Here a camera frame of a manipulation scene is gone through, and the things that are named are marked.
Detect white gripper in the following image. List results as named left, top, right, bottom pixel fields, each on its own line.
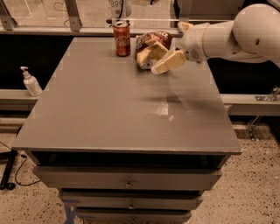
left=151, top=21, right=210, bottom=74

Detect brown sea salt chip bag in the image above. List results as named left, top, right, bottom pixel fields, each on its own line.
left=135, top=31, right=172, bottom=70

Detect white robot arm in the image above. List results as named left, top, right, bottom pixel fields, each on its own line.
left=151, top=3, right=280, bottom=74

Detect white numbered robot base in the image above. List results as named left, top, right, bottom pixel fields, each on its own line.
left=106, top=0, right=132, bottom=25

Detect red coke can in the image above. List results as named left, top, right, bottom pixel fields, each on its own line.
left=113, top=21, right=130, bottom=57

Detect grey drawer cabinet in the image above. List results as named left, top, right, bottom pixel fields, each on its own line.
left=11, top=36, right=243, bottom=224

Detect white pump dispenser bottle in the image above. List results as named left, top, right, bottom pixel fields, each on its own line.
left=20, top=66, right=43, bottom=96

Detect top grey drawer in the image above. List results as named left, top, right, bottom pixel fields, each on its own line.
left=33, top=166, right=222, bottom=191

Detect grey drawer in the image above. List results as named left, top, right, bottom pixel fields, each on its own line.
left=74, top=208, right=192, bottom=223
left=33, top=166, right=222, bottom=191
left=59, top=190, right=202, bottom=210

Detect middle grey drawer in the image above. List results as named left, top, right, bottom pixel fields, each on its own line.
left=59, top=190, right=202, bottom=210

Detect bottom grey drawer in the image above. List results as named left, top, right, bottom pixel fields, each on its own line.
left=74, top=208, right=192, bottom=223

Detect black stand leg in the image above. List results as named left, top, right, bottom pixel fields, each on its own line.
left=0, top=150, right=17, bottom=190

